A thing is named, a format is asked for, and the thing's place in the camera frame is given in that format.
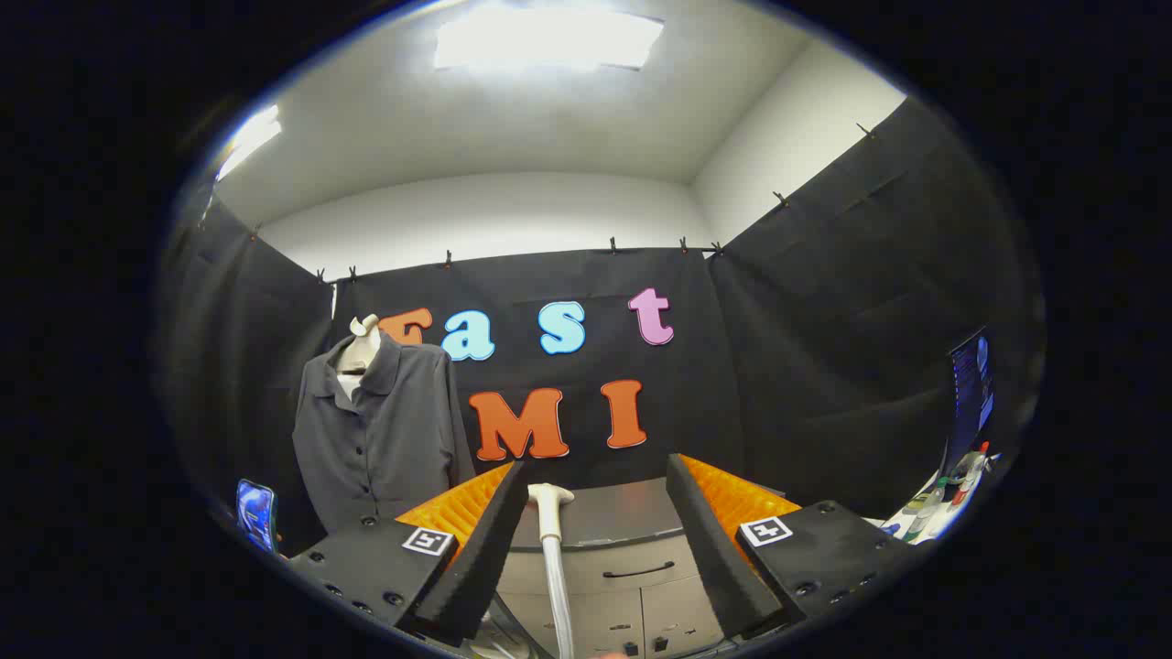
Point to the white garment steamer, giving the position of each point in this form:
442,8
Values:
550,522

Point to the dark grey button shirt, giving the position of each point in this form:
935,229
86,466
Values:
394,439

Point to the small ceiling light panel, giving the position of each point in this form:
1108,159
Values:
249,139

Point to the black backdrop cloth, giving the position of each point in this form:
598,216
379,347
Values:
797,366

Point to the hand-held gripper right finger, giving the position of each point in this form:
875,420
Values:
710,549

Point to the grey cabinet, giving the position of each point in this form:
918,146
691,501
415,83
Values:
623,549

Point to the smartphone with blue screen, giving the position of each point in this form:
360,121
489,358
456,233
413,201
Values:
255,513

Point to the dark monitor screen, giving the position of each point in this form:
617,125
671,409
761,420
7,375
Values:
971,394

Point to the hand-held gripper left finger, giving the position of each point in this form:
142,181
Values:
485,549

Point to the cream plastic hanger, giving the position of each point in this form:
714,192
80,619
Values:
363,346

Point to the cluttered white side table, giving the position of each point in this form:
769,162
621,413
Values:
929,513

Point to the large ceiling light panel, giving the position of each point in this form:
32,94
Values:
549,38

